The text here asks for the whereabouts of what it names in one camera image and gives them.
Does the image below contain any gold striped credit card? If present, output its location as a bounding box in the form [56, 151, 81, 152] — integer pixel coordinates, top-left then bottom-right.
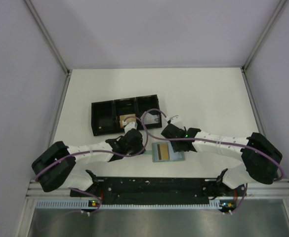
[156, 143, 170, 161]

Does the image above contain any green card holder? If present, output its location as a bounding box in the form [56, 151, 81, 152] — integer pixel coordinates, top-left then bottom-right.
[144, 142, 185, 162]

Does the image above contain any black three-compartment tray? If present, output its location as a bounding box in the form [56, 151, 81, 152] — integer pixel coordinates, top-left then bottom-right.
[91, 95, 160, 136]

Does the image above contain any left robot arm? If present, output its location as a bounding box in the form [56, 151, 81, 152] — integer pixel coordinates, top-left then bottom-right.
[32, 128, 147, 196]

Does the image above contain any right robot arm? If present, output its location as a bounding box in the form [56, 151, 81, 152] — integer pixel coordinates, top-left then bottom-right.
[162, 123, 282, 196]

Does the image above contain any gold credit cards stack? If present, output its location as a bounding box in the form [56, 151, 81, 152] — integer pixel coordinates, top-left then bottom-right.
[119, 114, 136, 128]

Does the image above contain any white credit cards stack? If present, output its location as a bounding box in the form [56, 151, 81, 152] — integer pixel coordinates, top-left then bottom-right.
[144, 113, 160, 125]

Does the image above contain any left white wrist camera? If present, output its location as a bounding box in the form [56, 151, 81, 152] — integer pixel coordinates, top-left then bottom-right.
[122, 121, 137, 133]

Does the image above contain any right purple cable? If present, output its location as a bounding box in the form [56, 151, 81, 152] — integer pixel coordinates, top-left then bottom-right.
[168, 115, 286, 214]

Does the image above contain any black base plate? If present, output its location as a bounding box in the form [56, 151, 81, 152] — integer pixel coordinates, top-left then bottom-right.
[70, 176, 221, 205]

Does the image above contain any white slotted cable duct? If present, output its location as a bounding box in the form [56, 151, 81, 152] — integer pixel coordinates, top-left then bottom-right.
[36, 199, 222, 210]

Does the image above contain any aluminium frame rail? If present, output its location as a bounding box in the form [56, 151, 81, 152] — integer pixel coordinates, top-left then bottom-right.
[26, 179, 289, 199]

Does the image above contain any right aluminium corner post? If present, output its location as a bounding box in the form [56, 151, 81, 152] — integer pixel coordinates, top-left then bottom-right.
[241, 0, 289, 72]

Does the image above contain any aluminium corner post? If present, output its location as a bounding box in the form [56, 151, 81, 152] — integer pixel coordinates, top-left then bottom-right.
[23, 0, 71, 75]
[241, 0, 289, 72]

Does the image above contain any left aluminium corner post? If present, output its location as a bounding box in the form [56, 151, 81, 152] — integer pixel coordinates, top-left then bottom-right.
[23, 0, 71, 75]

